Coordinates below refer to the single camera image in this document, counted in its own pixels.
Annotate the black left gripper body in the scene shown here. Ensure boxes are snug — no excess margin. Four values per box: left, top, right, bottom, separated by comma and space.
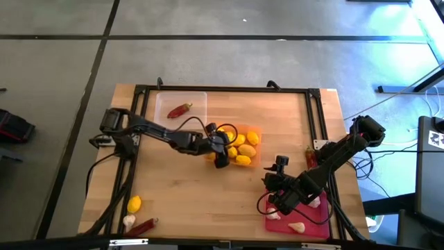
172, 130, 219, 156

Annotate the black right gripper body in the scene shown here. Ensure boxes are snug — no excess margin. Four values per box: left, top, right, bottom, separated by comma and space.
264, 172, 318, 213

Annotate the orange plastic bin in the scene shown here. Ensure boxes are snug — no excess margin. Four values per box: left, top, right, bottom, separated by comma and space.
204, 123, 262, 169

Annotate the dull tan lemon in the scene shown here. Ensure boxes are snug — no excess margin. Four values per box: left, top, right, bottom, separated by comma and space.
237, 144, 257, 158

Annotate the pointed white garlic bulb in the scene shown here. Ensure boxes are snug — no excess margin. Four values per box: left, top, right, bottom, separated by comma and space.
287, 222, 306, 234

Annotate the red pepper green stem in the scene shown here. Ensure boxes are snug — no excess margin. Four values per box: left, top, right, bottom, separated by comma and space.
166, 103, 194, 119

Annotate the dark red chili pepper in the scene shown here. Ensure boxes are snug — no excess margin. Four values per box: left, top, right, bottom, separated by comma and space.
123, 218, 160, 238

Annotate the pink-red plastic bin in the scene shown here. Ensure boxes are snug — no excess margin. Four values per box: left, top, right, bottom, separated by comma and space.
264, 189, 330, 240

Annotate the clear plastic bin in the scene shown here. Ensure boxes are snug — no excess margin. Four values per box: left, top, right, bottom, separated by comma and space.
153, 91, 208, 131

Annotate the white green container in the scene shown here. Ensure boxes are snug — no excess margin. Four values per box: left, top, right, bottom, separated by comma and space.
365, 214, 385, 234

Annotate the dark operator desk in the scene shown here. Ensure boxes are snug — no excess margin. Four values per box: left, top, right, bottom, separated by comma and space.
414, 115, 444, 226

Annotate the black white fiducial marker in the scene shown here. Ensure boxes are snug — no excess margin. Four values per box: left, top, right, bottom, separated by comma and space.
427, 129, 444, 151

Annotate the red and black bag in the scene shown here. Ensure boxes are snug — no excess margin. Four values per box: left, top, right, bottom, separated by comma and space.
0, 108, 36, 143

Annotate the black aluminium table frame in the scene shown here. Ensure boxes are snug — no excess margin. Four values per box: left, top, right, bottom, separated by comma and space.
81, 83, 372, 244

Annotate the silver metal bracket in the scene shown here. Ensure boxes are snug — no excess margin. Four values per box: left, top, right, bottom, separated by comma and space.
109, 237, 149, 247
300, 242, 343, 250

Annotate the grey floor cable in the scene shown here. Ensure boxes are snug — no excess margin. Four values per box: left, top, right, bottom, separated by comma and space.
343, 62, 444, 122

